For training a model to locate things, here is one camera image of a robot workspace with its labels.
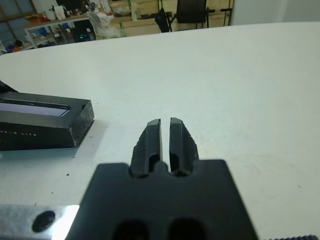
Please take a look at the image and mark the black box lid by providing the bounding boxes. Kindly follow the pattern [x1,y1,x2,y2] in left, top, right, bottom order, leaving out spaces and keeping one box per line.
[0,91,96,151]

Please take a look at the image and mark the white pink printed box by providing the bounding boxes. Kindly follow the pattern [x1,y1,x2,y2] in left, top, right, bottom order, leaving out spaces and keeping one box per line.
[99,0,111,14]

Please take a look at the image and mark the white desk fan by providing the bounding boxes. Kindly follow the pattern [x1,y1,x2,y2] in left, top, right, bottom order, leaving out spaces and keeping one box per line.
[87,12,101,26]

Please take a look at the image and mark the black computer monitor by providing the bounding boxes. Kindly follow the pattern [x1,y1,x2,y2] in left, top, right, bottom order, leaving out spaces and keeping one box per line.
[56,0,81,7]

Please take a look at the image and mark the crumpled plastic bag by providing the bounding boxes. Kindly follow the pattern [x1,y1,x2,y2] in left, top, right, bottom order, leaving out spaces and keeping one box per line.
[93,12,129,40]

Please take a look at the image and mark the white carton with red print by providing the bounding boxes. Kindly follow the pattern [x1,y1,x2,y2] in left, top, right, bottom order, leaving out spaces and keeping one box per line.
[53,5,65,20]

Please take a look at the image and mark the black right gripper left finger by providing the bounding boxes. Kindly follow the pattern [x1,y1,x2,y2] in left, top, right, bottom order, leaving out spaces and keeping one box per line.
[129,118,164,179]

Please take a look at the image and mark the white office desk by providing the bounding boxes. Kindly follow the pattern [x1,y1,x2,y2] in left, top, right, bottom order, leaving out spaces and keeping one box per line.
[23,15,98,50]

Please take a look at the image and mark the brown cardboard box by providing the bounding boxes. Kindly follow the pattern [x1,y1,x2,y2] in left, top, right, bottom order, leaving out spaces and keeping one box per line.
[24,13,47,24]

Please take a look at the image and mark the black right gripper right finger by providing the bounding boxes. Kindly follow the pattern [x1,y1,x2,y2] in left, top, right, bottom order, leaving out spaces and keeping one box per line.
[168,116,201,177]

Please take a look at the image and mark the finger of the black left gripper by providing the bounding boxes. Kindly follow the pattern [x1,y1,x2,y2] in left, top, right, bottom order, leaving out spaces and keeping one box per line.
[0,79,20,95]

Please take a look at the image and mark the black computer tower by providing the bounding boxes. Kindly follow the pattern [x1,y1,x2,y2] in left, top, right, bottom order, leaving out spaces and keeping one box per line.
[72,19,97,43]

